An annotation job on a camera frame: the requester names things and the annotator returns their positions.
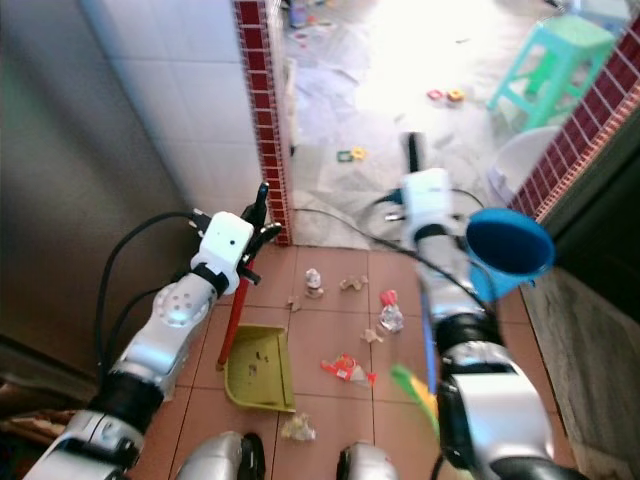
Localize white plastic basin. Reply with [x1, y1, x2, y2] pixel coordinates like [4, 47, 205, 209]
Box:
[487, 125, 561, 209]

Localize clear bottle red cap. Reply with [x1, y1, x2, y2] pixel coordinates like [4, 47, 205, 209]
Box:
[378, 290, 406, 335]

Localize silver right robot leg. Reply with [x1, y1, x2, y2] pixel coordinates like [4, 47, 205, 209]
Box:
[335, 441, 406, 480]

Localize silver left robot leg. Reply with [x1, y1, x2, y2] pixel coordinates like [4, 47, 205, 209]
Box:
[172, 430, 267, 480]

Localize small crushed clear bottle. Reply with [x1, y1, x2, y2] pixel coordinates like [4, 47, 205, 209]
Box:
[303, 268, 326, 300]

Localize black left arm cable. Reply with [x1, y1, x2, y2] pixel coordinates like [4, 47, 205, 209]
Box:
[93, 209, 203, 376]

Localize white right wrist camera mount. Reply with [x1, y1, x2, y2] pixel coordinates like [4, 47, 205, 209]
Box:
[401, 167, 457, 243]

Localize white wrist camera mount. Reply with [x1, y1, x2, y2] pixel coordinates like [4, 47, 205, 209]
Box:
[190, 211, 257, 292]
[401, 167, 457, 243]

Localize silver robot leg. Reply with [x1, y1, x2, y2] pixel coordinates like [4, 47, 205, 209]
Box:
[172, 430, 267, 480]
[335, 441, 406, 480]

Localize yellow-green dustpan red handle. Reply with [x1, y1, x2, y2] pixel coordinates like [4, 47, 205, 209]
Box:
[217, 280, 297, 414]

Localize crumpled white paper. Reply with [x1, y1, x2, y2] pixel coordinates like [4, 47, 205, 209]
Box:
[280, 412, 318, 443]

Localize blue-handled broom green bristles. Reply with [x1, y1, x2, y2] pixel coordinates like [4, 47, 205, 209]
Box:
[390, 290, 446, 441]

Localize green plastic stool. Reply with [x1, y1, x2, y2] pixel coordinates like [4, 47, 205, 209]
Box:
[486, 15, 617, 131]

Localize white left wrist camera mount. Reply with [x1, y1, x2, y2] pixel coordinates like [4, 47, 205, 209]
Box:
[190, 211, 257, 292]

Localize red snack wrapper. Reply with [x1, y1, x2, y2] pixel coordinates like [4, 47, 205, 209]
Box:
[321, 353, 379, 385]

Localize brown cardboard box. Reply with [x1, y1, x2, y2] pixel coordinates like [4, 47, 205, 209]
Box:
[0, 398, 63, 456]

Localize blue plastic bucket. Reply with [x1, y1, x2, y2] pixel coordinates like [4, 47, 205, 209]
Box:
[464, 207, 557, 304]

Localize pink and orange toy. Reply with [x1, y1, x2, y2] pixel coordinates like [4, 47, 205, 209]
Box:
[426, 88, 466, 105]

